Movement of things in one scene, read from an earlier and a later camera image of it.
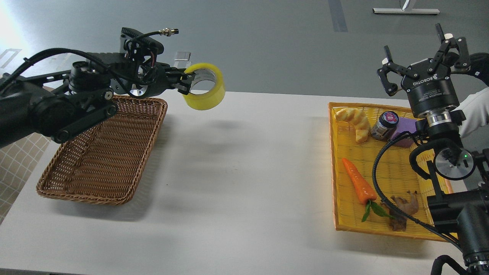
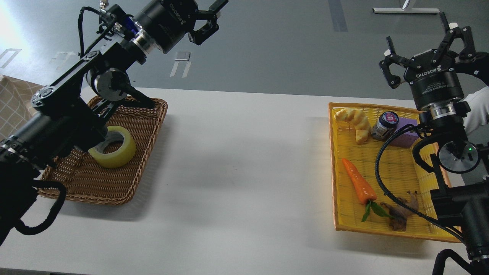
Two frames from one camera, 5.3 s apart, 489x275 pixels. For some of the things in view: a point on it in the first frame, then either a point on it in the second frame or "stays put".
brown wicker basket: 105,164 stays put
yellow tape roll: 213,98 to 120,158
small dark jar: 386,125 stays put
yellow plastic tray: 375,189 stays put
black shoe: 479,65 stays put
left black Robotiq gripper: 149,79 to 165,22
